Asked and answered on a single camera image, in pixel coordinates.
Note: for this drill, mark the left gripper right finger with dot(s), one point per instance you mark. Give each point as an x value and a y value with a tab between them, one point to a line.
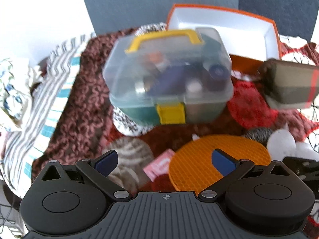
230	168

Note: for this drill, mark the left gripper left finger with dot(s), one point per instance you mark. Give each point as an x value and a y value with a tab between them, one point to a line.
98	170

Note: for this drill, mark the brown striped round pad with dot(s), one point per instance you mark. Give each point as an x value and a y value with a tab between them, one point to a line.
133	156

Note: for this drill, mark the orange silicone trivet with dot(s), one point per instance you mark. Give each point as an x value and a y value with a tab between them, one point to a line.
191	168

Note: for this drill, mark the maroon patterned blanket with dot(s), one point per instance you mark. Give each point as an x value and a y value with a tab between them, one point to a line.
86	127

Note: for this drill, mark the black white speckled pad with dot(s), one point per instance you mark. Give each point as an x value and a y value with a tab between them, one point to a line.
127	126

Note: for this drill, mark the white fluffy plush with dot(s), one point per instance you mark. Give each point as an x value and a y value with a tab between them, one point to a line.
282	144

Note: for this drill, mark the pink small packet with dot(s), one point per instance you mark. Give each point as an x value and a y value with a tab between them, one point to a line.
159	166

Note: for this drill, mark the red fluffy pom-pom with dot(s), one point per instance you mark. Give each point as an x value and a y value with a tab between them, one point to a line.
249	108

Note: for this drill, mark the striped white teal cloth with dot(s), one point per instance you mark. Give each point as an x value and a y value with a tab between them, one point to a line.
22	148

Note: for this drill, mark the red white floral rug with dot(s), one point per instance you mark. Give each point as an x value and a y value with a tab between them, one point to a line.
303	123

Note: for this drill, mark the plaid zipper pouch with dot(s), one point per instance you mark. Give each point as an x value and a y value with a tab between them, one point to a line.
289	85

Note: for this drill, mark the floral white cloth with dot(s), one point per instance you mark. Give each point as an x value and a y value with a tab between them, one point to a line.
16	99

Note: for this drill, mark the orange white cardboard box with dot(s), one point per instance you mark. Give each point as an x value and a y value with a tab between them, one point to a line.
250	39

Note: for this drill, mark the dark blue sofa cushion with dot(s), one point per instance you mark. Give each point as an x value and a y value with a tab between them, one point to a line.
296	18

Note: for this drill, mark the clear box yellow handle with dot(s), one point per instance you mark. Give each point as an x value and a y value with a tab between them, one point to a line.
170	77

